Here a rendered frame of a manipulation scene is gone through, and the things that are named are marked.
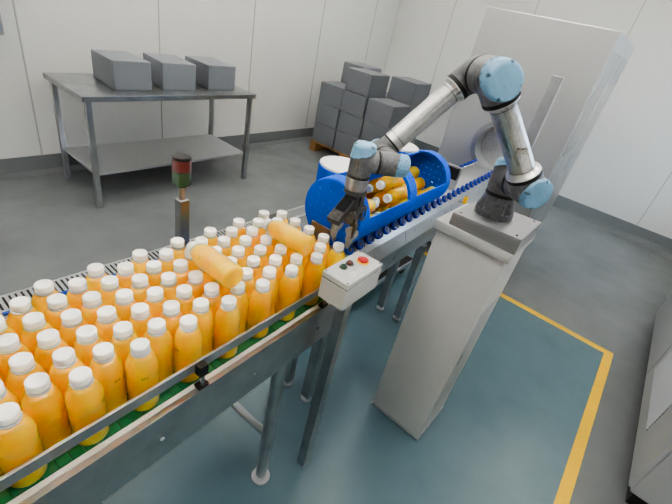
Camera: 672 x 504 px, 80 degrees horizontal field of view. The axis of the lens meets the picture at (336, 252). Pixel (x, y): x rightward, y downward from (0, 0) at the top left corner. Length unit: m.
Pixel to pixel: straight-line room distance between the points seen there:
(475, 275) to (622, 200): 4.95
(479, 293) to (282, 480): 1.17
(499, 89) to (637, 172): 5.19
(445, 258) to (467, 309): 0.23
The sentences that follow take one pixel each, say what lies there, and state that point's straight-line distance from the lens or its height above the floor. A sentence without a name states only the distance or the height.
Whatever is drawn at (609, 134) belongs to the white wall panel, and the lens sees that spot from 6.41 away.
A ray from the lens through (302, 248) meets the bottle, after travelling 1.26.
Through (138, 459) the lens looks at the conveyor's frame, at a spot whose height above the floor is 0.80.
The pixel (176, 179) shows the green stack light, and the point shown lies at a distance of 1.49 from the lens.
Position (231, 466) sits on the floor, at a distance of 2.05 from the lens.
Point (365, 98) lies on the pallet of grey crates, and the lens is 5.29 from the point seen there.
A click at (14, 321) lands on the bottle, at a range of 1.16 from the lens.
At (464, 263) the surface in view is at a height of 1.03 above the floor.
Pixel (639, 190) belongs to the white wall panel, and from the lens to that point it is 6.46.
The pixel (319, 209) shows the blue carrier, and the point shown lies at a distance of 1.63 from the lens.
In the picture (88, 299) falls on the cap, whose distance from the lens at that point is 1.12.
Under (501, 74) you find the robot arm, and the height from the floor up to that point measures 1.71.
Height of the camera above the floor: 1.78
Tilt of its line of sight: 31 degrees down
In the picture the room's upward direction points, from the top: 13 degrees clockwise
